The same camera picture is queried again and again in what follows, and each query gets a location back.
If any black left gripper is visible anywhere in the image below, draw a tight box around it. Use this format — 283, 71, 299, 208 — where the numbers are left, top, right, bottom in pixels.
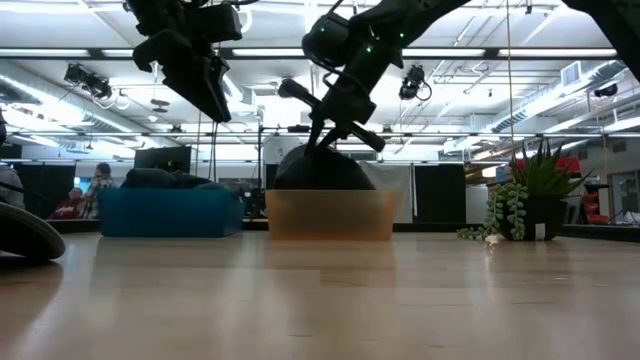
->
124, 0, 233, 124

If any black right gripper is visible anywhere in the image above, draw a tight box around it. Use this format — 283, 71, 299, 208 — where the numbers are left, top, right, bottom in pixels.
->
278, 78, 387, 154

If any dark grey cap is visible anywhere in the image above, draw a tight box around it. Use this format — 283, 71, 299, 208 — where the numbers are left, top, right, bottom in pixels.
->
272, 143, 377, 192
0, 201, 67, 262

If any blue denim cap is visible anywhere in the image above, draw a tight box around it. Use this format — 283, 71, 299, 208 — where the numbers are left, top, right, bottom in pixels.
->
121, 167, 179, 191

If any orange translucent plastic bin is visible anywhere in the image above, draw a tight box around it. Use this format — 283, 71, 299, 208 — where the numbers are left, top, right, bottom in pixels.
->
264, 188, 399, 242

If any black monitor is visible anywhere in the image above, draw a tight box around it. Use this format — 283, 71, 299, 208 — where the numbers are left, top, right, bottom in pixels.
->
133, 145, 193, 175

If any white sheet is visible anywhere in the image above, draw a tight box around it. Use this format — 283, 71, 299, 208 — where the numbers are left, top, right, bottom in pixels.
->
358, 162, 415, 224

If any blue plastic bin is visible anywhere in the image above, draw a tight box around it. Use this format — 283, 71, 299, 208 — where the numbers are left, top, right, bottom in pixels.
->
97, 187, 245, 238

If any black panel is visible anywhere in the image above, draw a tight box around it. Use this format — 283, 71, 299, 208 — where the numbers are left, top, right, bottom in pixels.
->
414, 163, 467, 224

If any person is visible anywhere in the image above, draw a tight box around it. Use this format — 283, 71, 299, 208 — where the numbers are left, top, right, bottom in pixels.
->
48, 187, 86, 221
82, 162, 117, 220

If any potted succulent plant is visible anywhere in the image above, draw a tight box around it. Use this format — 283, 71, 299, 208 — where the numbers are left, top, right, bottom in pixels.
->
457, 139, 594, 244

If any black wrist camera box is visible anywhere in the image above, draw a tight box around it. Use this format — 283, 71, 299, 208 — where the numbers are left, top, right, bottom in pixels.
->
189, 3, 244, 44

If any black metal table frame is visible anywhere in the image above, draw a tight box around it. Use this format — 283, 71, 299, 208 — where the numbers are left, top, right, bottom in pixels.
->
47, 218, 640, 244

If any thin hanging cord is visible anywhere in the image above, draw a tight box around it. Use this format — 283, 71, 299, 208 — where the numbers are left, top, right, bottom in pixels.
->
504, 0, 515, 166

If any silver air duct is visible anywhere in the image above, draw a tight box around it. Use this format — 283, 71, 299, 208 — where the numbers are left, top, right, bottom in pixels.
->
492, 59, 640, 135

